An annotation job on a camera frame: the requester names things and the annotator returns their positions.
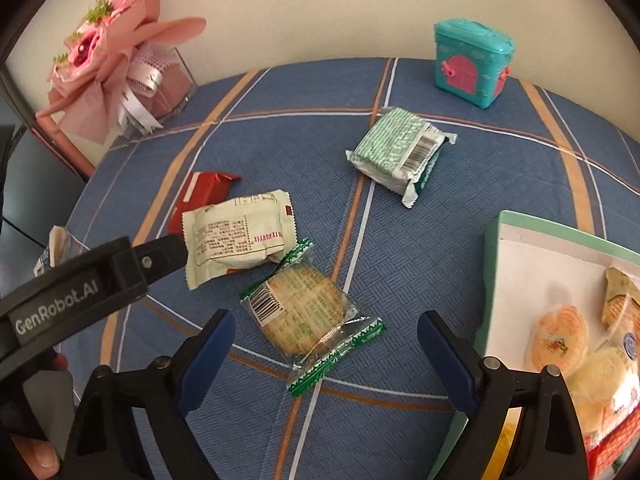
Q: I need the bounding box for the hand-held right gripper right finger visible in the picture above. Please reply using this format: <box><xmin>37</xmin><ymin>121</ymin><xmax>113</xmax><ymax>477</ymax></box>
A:
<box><xmin>417</xmin><ymin>310</ymin><xmax>593</xmax><ymax>480</ymax></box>

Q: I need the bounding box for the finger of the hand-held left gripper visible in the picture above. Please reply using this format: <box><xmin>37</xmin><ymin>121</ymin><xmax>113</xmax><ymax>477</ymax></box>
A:
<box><xmin>132</xmin><ymin>234</ymin><xmax>189</xmax><ymax>291</ymax></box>

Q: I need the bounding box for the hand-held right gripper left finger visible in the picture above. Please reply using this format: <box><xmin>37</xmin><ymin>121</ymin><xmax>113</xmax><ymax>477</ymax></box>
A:
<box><xmin>60</xmin><ymin>308</ymin><xmax>237</xmax><ymax>480</ymax></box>

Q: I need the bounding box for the cream white snack packet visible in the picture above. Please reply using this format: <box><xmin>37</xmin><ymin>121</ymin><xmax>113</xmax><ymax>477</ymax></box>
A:
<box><xmin>181</xmin><ymin>189</ymin><xmax>299</xmax><ymax>291</ymax></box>

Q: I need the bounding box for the orange jelly cup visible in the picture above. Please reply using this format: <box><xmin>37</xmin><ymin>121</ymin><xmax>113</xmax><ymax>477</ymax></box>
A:
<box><xmin>525</xmin><ymin>307</ymin><xmax>590</xmax><ymax>376</ymax></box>

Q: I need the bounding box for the clear round cracker packet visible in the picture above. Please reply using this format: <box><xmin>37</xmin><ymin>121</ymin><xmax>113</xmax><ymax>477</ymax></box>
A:
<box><xmin>239</xmin><ymin>237</ymin><xmax>388</xmax><ymax>397</ymax></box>

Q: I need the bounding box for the green rimmed white box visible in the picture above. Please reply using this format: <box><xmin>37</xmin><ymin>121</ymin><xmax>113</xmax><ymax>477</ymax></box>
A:
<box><xmin>447</xmin><ymin>210</ymin><xmax>640</xmax><ymax>480</ymax></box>

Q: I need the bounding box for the pale round pastry packet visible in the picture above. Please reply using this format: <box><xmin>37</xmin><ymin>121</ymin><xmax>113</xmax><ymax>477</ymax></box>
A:
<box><xmin>570</xmin><ymin>345</ymin><xmax>640</xmax><ymax>436</ymax></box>

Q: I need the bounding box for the small beige wafer packet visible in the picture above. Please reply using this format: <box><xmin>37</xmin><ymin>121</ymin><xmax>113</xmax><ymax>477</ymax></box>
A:
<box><xmin>601</xmin><ymin>266</ymin><xmax>640</xmax><ymax>331</ymax></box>

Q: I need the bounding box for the person's left hand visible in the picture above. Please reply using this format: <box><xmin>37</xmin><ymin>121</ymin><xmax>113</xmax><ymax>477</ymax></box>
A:
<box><xmin>7</xmin><ymin>351</ymin><xmax>69</xmax><ymax>473</ymax></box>

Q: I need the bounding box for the white crumpled packet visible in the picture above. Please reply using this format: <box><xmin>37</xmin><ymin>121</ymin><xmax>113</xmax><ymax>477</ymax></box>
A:
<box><xmin>32</xmin><ymin>225</ymin><xmax>76</xmax><ymax>277</ymax></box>

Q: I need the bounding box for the brown red snack packet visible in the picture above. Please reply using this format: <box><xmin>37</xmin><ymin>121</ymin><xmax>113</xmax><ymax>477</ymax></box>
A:
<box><xmin>167</xmin><ymin>171</ymin><xmax>242</xmax><ymax>236</ymax></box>

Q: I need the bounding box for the pink panel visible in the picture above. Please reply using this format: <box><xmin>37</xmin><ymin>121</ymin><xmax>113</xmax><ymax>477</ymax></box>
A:
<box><xmin>30</xmin><ymin>125</ymin><xmax>96</xmax><ymax>181</ymax></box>

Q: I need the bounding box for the clear glass vase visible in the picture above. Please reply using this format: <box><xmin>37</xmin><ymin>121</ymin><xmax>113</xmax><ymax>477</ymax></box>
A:
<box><xmin>117</xmin><ymin>47</ymin><xmax>197</xmax><ymax>136</ymax></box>

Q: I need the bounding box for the blue plaid tablecloth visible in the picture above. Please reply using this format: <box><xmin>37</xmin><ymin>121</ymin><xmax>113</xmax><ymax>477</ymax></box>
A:
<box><xmin>50</xmin><ymin>55</ymin><xmax>640</xmax><ymax>480</ymax></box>

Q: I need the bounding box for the pink flower bouquet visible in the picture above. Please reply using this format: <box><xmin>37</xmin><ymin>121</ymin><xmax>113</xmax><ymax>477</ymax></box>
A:
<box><xmin>35</xmin><ymin>0</ymin><xmax>207</xmax><ymax>146</ymax></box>

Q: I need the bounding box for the green striped snack packet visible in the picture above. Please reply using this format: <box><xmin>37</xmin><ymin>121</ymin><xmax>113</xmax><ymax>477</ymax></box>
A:
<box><xmin>346</xmin><ymin>106</ymin><xmax>458</xmax><ymax>208</ymax></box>

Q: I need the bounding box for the teal toy box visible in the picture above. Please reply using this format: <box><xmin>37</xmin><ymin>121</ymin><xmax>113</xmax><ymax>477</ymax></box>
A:
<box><xmin>432</xmin><ymin>19</ymin><xmax>517</xmax><ymax>108</ymax></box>

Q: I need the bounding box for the black cable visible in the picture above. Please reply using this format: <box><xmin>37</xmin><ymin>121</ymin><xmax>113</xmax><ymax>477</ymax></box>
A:
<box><xmin>0</xmin><ymin>217</ymin><xmax>46</xmax><ymax>250</ymax></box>

